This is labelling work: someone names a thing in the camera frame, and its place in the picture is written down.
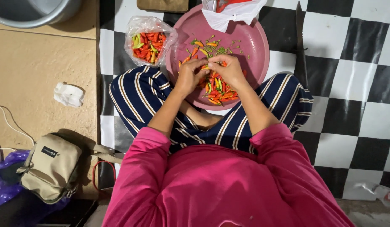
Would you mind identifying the clear plastic bottle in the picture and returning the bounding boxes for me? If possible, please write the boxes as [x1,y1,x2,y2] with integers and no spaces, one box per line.
[353,180,390,208]

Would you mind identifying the red cord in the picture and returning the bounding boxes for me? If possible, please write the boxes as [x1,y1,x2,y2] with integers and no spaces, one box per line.
[92,160,117,191]

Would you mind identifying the crumpled white tissue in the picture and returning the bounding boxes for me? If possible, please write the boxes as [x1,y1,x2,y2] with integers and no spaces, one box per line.
[53,82,86,108]

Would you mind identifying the purple plastic bag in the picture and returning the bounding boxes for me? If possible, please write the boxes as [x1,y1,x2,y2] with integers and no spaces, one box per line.
[0,149,71,209]

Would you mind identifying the pink long sleeve shirt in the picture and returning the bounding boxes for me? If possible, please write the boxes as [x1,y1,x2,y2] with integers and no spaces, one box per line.
[101,123,356,227]

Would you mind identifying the scattered green chili stems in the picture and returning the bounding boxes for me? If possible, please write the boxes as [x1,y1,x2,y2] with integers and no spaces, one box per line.
[179,35,250,63]

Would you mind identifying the white cable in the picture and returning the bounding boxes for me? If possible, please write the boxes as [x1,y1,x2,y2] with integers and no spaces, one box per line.
[0,105,36,151]

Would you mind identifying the person's right hand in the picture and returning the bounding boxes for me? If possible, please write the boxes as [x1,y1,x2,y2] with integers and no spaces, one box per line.
[208,54,248,89]

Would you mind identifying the pink round plastic tray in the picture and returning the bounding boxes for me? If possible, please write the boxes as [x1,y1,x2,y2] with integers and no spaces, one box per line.
[166,13,270,111]

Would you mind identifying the wooden cutting board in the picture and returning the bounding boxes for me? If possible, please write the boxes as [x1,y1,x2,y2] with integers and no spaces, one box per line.
[137,0,189,13]

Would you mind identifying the clear plastic bag of chilies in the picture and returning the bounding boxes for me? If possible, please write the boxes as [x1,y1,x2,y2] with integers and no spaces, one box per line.
[124,16,179,67]

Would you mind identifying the white plastic bag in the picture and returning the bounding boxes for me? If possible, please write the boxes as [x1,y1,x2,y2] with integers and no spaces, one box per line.
[201,0,268,33]

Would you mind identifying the long kitchen knife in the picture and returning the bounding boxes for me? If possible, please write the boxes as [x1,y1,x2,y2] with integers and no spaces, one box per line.
[293,1,309,89]

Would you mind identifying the grey metal pot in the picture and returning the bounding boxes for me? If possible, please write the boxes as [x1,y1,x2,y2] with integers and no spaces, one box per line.
[0,0,83,29]

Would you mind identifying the red handled scissors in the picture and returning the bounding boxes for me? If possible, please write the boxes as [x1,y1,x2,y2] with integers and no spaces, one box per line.
[212,0,254,14]

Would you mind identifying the checkered black white mat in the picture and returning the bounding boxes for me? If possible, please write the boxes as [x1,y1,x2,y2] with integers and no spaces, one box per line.
[98,0,390,201]

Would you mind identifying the striped navy trousers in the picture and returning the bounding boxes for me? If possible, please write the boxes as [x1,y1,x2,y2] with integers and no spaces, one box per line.
[109,65,314,155]

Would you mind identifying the pile of red chili peppers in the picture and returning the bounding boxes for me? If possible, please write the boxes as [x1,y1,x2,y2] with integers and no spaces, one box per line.
[198,69,248,106]

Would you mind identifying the person's left hand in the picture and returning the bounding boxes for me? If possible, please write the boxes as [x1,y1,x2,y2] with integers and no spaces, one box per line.
[174,59,211,97]

